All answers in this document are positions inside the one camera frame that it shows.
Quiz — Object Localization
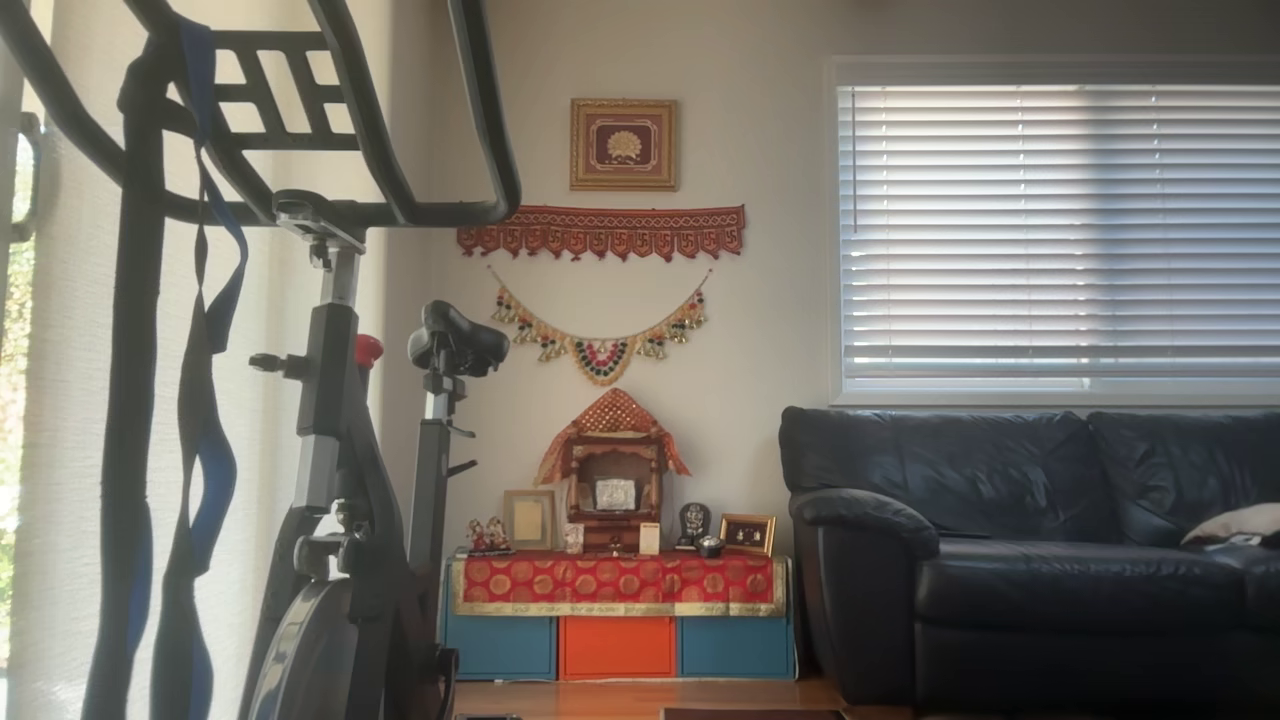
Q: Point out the red gold shrine cloth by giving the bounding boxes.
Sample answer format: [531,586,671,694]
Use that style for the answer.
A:
[535,388,691,486]

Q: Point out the small wooden shrine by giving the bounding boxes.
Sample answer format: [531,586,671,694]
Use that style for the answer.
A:
[565,432,666,554]

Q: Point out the red gold table runner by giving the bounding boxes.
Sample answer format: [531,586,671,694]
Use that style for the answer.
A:
[450,553,788,617]

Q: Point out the orange storage bin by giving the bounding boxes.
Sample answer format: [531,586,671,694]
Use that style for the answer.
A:
[559,615,677,681]

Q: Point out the blue storage bin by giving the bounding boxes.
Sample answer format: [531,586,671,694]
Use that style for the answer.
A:
[679,615,795,681]
[443,614,557,682]

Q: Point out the black grey exercise bike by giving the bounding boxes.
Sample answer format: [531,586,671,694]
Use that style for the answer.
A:
[0,0,523,720]

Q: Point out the dark floor rug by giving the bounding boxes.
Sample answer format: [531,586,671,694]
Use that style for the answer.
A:
[660,707,851,720]

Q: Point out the black leather sofa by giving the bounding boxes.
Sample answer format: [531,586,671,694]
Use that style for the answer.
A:
[778,405,1280,713]

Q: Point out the white window blinds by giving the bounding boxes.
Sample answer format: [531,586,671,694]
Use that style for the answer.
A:
[838,85,1280,393]

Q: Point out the blue black resistance band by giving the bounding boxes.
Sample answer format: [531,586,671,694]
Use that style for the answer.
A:
[150,15,251,720]

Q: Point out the white sheer curtain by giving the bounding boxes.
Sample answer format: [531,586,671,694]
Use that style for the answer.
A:
[0,0,401,720]

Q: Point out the white cushion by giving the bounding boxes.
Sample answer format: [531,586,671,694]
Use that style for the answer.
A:
[1180,503,1280,551]

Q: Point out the beaded wall garland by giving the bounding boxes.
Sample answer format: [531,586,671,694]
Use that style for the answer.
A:
[488,266,713,387]

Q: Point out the red embroidered wall valance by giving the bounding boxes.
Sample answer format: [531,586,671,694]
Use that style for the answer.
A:
[457,205,746,263]

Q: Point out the beige photo frame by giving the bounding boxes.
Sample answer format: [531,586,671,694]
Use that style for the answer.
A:
[502,489,557,551]

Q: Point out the gold photo frame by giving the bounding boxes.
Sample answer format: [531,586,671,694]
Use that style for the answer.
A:
[719,513,777,557]

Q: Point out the gold framed wall picture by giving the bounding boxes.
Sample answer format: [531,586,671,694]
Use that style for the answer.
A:
[570,98,679,192]

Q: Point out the white window frame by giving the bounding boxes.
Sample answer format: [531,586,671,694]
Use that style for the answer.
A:
[826,57,1280,408]

